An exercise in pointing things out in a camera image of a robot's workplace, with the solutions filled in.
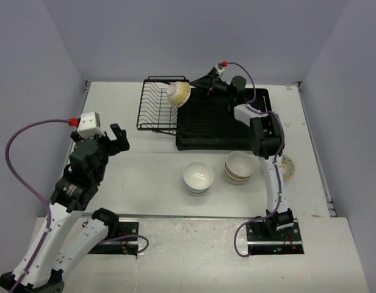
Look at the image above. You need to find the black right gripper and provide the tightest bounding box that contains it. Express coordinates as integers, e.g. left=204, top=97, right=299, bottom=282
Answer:
left=189, top=69, right=234, bottom=102

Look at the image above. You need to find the yellow dotted white bowl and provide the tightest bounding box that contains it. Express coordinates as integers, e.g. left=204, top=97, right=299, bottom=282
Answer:
left=167, top=81, right=191, bottom=107

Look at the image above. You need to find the beige bowl back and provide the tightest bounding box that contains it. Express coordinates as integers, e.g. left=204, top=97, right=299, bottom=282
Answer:
left=225, top=151, right=255, bottom=179

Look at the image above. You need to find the beige bowl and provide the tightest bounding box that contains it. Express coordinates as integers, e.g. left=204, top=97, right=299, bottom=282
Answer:
left=224, top=167, right=251, bottom=181
left=226, top=176, right=250, bottom=185
left=225, top=151, right=255, bottom=179

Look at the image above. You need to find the light blue bowl back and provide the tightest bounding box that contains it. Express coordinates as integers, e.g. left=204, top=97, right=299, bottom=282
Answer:
left=183, top=162, right=214, bottom=182

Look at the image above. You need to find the light blue bowl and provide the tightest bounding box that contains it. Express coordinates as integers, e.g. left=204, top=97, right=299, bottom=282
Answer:
left=187, top=190, right=207, bottom=196
left=183, top=162, right=214, bottom=182
left=184, top=181, right=212, bottom=190

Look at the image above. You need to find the beige bowl front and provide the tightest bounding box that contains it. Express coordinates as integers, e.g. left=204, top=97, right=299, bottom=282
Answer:
left=226, top=176, right=250, bottom=185

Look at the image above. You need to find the light blue bowl front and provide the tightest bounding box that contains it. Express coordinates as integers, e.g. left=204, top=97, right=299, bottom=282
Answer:
left=187, top=190, right=207, bottom=196

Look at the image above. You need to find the floral orange green bowl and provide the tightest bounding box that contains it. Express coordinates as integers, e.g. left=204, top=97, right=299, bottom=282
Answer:
left=281, top=154, right=295, bottom=181

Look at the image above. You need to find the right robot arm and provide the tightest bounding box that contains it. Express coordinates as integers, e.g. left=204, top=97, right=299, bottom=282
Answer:
left=190, top=69, right=294, bottom=240

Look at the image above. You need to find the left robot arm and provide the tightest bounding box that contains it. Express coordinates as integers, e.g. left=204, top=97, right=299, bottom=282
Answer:
left=0, top=120, right=129, bottom=292

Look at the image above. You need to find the black drain tray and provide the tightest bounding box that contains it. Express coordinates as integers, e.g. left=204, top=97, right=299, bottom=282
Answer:
left=175, top=87, right=273, bottom=152

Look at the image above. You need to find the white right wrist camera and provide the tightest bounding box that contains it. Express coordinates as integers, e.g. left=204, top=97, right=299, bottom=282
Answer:
left=214, top=62, right=226, bottom=76

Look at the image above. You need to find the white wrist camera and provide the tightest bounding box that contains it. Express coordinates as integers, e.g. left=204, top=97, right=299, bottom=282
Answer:
left=214, top=62, right=226, bottom=76
left=77, top=112, right=105, bottom=139

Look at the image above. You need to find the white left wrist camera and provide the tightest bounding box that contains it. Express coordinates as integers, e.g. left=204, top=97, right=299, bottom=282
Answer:
left=77, top=112, right=105, bottom=139

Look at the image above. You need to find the black wire dish rack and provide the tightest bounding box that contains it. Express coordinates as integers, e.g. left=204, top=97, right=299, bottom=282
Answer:
left=136, top=75, right=189, bottom=136

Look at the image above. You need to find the aluminium table edge rail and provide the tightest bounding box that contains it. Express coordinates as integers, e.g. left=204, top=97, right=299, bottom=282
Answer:
left=78, top=81, right=92, bottom=118

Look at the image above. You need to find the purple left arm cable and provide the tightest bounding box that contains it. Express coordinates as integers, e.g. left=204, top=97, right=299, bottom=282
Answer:
left=4, top=117, right=79, bottom=292

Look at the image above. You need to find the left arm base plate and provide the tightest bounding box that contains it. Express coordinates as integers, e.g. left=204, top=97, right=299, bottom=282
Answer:
left=87, top=221, right=140, bottom=256

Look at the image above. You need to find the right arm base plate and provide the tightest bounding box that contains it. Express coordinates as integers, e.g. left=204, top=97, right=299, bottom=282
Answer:
left=246, top=222, right=305, bottom=256

